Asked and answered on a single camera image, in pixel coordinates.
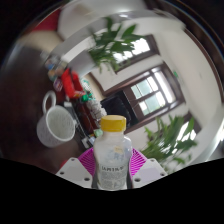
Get clear yellow-capped drink bottle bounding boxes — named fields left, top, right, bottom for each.
left=93, top=114, right=134, bottom=192

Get black office chair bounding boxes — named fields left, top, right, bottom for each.
left=100, top=91, right=138, bottom=126

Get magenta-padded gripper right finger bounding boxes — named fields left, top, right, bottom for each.
left=127, top=147, right=169, bottom=190

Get dark wooden glazed door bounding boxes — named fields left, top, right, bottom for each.
left=121, top=61, right=186, bottom=134

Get flat round red coaster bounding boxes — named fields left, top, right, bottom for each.
left=59, top=159, right=70, bottom=169

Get red plastic basket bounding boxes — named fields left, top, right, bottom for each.
left=59, top=68, right=84, bottom=99

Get red carpeted stairs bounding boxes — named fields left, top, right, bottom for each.
left=33, top=8, right=63, bottom=34

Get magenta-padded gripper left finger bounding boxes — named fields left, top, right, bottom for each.
left=54, top=147, right=98, bottom=190

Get large potted green plant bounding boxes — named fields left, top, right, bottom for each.
left=139, top=114, right=198, bottom=168

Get brown box of snacks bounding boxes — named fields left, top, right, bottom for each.
left=79, top=96, right=103, bottom=131

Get green plastic basket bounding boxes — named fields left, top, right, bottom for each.
left=81, top=93, right=93, bottom=103

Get dark wooden framed window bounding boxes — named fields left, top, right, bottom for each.
left=111, top=33, right=161, bottom=73

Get white speckled mug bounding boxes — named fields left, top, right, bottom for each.
left=35, top=89, right=78, bottom=149

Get small potted green plant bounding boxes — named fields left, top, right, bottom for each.
left=87, top=16, right=146, bottom=73

